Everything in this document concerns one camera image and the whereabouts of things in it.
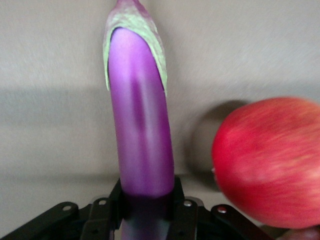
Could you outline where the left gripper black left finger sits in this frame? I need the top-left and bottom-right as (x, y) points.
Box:
(0, 177), (124, 240)

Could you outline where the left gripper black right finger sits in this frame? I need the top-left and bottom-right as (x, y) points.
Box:
(166, 175), (274, 240)

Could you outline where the red apple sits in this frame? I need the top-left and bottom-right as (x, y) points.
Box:
(211, 96), (320, 230)

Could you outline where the long purple eggplant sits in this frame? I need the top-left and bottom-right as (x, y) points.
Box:
(102, 0), (175, 240)

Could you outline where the brown table mat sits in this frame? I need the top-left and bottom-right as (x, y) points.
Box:
(0, 0), (320, 240)

